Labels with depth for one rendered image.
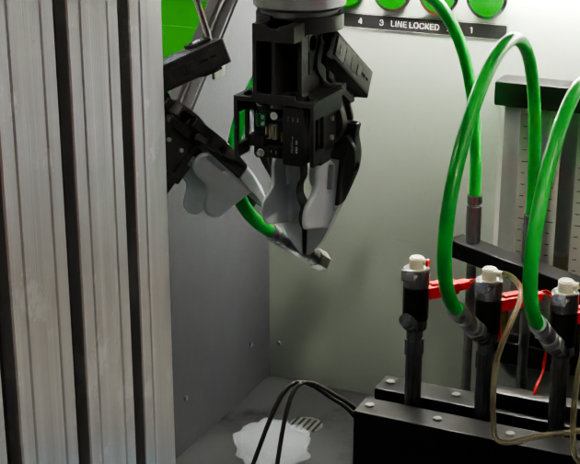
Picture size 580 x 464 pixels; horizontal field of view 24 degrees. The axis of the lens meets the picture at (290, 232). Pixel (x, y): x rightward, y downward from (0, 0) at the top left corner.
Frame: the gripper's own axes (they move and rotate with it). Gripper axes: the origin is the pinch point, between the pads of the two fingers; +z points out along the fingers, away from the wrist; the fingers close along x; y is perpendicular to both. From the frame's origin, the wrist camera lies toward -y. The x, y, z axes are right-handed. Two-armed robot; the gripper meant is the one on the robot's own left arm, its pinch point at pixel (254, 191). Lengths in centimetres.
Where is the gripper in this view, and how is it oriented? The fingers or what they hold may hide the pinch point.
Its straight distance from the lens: 133.3
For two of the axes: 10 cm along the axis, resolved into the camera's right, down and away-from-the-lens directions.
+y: -5.5, 8.0, -2.4
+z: 6.8, 6.0, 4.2
